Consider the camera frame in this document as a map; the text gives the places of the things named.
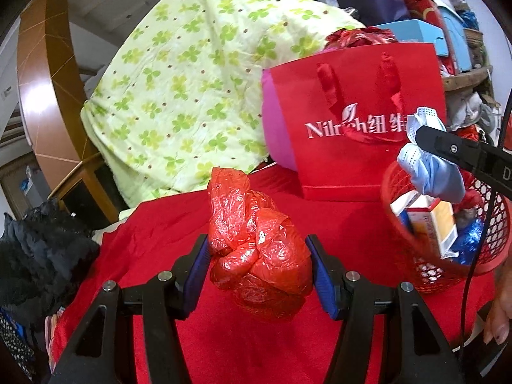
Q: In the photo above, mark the red paper gift bag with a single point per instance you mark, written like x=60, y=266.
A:
x=360, y=128

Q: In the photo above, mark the pink pillow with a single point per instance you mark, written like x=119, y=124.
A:
x=278, y=128

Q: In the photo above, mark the red plastic mesh basket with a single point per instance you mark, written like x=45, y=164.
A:
x=424, y=264

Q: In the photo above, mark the red plastic bag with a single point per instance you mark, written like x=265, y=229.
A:
x=256, y=248

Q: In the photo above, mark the green floral quilt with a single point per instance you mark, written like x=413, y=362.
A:
x=192, y=88

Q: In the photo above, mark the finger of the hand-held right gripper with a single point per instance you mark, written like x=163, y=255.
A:
x=460, y=150

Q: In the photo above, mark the red fleece blanket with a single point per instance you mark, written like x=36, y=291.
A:
x=224, y=340

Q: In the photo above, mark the blue and white carton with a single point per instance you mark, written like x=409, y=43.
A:
x=470, y=242

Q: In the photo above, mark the red shiny foil wrap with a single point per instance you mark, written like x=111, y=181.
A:
x=360, y=38

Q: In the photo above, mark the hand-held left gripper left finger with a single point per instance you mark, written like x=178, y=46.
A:
x=196, y=272

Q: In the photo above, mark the black jacket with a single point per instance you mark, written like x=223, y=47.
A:
x=40, y=260

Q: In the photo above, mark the person's right hand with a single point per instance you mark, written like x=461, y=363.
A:
x=500, y=316

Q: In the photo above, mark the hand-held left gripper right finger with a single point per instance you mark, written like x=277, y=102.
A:
x=322, y=276

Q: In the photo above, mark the red gift box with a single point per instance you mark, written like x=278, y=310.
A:
x=426, y=16

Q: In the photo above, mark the light blue cardboard box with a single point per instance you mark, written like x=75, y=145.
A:
x=428, y=34

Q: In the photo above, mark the grey cloth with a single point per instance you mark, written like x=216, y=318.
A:
x=474, y=110

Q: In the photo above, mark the white and orange carton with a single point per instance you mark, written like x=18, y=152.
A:
x=434, y=222

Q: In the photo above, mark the wooden bed frame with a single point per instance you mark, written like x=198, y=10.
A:
x=48, y=88

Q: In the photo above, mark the light blue face mask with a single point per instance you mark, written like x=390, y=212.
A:
x=432, y=168

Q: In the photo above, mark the black dotted cloth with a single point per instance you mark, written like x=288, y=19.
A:
x=16, y=344

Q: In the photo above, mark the striped cloth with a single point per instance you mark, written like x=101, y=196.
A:
x=54, y=336

